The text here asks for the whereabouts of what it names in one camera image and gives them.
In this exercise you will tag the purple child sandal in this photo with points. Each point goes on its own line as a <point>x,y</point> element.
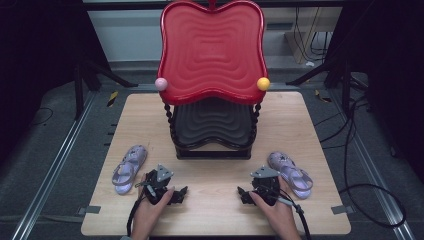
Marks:
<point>128,166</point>
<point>295,176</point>

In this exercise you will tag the grey tape piece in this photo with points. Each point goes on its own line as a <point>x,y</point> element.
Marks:
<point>90,209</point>
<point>341,209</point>

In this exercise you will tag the metal floor rail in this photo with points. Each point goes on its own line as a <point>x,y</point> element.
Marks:
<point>50,176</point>
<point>363,150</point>

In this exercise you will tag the yellow and black tape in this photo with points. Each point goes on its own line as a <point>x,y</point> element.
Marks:
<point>321,96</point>
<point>112,98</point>

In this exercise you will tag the black metal stand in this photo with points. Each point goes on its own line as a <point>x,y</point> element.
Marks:
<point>79,93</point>
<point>346,90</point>

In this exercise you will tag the red and black tiered rack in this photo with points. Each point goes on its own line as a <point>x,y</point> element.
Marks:
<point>213,50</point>

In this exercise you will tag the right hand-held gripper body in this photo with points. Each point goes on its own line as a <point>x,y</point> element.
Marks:
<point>266,186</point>

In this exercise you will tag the person's left hand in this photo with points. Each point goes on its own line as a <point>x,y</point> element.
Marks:
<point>146,216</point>

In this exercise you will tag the dark curtain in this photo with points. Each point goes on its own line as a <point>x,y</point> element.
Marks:
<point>33,50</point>
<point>393,66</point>

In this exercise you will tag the light wooden cabinet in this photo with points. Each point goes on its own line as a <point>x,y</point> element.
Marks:
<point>296,45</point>

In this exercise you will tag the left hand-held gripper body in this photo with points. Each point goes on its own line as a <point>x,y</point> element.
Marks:
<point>156,186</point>

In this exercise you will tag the person's right hand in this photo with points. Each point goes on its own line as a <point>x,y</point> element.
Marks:
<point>281,216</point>

